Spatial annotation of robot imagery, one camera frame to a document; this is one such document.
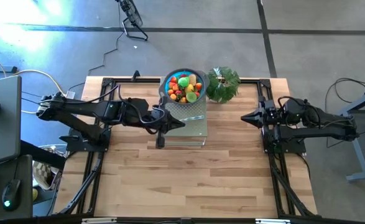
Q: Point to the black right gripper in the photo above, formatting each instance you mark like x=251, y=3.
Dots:
x=268, y=117

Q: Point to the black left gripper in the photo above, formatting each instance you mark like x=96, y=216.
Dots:
x=161, y=124

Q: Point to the silver toy knife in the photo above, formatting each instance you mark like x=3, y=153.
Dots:
x=196, y=118

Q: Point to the small orange toy fruit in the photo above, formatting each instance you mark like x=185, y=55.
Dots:
x=173, y=79
x=183, y=100
x=176, y=87
x=170, y=92

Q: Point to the toy kiwi half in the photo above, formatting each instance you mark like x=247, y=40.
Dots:
x=191, y=97

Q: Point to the blue collapsible colander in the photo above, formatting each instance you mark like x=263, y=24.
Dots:
x=163, y=93

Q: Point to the yellow toy lemon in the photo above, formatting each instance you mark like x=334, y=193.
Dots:
x=189, y=88

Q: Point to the green toy pear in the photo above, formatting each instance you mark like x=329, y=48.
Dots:
x=183, y=81

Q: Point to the red-orange toy fruit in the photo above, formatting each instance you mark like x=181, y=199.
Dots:
x=198, y=86

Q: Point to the artificial potted monstera plant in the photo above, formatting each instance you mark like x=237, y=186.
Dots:
x=224, y=85

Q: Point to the red toy apple half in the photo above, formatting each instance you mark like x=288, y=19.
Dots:
x=193, y=79

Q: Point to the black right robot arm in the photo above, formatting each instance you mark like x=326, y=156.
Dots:
x=319, y=124

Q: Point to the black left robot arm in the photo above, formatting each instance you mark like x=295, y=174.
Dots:
x=92, y=110

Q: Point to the mint green perforated rack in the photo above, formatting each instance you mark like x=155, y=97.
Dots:
x=194, y=130

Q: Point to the white power strip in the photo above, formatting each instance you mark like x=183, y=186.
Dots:
x=70, y=94

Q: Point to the black floor fan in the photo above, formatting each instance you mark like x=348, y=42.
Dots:
x=132, y=15

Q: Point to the checkered bag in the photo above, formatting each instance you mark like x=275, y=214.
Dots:
x=42, y=174

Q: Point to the black low desk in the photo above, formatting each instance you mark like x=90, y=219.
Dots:
x=17, y=168

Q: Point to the grey desk top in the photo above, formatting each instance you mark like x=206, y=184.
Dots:
x=0, y=121

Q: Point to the black mouse with red light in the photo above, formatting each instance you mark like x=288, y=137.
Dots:
x=12, y=194

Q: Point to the dark standing desk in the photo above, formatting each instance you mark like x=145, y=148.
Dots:
x=0, y=69

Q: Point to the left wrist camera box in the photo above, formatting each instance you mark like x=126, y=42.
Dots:
x=158, y=111

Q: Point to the silver metal bracket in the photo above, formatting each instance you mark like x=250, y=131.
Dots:
x=99, y=221
x=272, y=221

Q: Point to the grey metal desk frame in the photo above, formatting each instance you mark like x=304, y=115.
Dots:
x=361, y=140

